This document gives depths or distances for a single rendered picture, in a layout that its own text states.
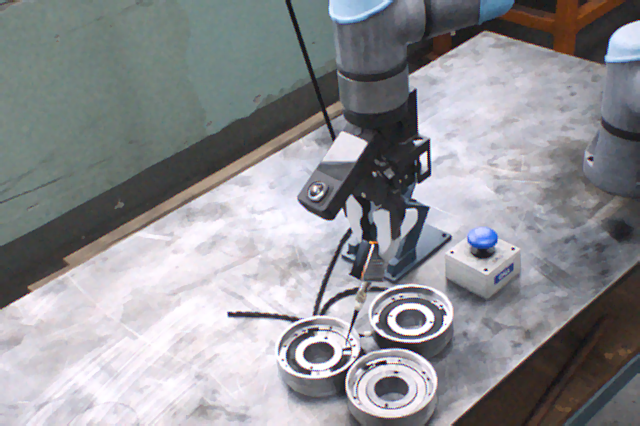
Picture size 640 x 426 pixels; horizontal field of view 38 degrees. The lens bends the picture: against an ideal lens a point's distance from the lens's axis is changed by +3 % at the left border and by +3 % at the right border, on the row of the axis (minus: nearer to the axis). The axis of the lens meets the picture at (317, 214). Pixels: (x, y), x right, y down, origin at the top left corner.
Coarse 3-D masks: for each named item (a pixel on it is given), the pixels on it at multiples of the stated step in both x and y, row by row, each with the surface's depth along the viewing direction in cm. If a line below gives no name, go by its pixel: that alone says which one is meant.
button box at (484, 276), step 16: (464, 240) 125; (448, 256) 123; (464, 256) 122; (480, 256) 122; (496, 256) 122; (512, 256) 122; (448, 272) 125; (464, 272) 122; (480, 272) 120; (496, 272) 120; (512, 272) 123; (464, 288) 124; (480, 288) 121; (496, 288) 122
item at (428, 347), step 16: (400, 288) 119; (416, 288) 119; (432, 288) 118; (384, 304) 119; (416, 304) 118; (448, 304) 116; (400, 320) 118; (416, 320) 119; (432, 320) 115; (448, 320) 114; (384, 336) 112; (432, 336) 111; (448, 336) 114; (416, 352) 112; (432, 352) 113
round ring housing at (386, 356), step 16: (384, 352) 111; (400, 352) 110; (352, 368) 109; (416, 368) 109; (432, 368) 107; (352, 384) 108; (368, 384) 108; (384, 384) 109; (400, 384) 109; (432, 384) 107; (352, 400) 105; (400, 400) 105; (432, 400) 104; (368, 416) 103; (384, 416) 102; (400, 416) 102; (416, 416) 103
